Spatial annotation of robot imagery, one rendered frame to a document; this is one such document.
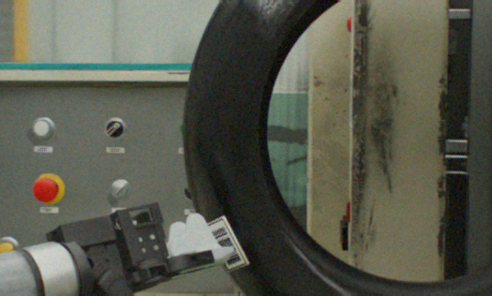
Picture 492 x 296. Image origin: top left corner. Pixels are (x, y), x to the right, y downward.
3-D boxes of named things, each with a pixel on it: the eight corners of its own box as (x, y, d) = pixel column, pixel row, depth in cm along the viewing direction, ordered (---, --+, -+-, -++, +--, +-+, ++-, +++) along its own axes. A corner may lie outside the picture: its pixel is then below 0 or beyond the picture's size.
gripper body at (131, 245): (164, 199, 133) (66, 219, 126) (188, 277, 131) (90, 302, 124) (130, 219, 139) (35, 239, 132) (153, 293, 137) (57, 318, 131)
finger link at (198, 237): (234, 202, 138) (166, 216, 133) (250, 254, 137) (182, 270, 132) (219, 210, 141) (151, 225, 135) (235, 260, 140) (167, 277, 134)
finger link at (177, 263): (217, 245, 134) (150, 261, 129) (222, 259, 133) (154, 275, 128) (195, 256, 137) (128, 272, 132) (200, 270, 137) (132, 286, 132)
